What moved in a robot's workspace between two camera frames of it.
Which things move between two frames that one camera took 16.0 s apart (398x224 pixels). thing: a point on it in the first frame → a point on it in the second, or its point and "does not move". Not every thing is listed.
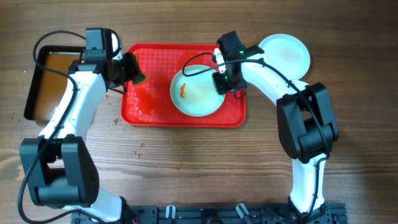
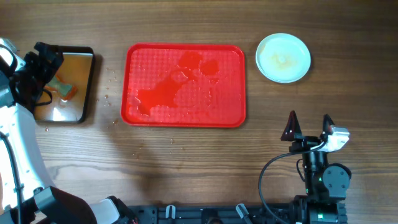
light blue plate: x=193 y=92 → x=283 y=58
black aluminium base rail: x=214 y=214 does not move
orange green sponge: x=142 y=78 → x=66 y=91
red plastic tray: x=150 y=104 does not move
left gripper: x=132 y=70 → x=47 y=70
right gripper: x=221 y=88 → x=304 y=142
